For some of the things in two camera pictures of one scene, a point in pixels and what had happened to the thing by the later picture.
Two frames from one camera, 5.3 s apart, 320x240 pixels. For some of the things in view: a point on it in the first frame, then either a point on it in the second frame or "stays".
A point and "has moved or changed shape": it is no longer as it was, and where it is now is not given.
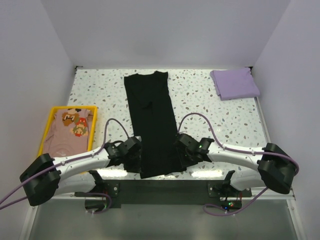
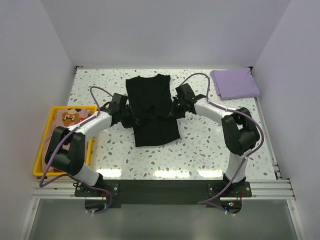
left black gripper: x=135 y=167 -> x=133 y=121
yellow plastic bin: x=93 y=127 stays
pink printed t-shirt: x=68 y=132 stays
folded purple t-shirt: x=235 y=83 stays
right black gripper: x=184 y=163 -> x=174 y=114
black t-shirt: x=151 y=106 has moved or changed shape
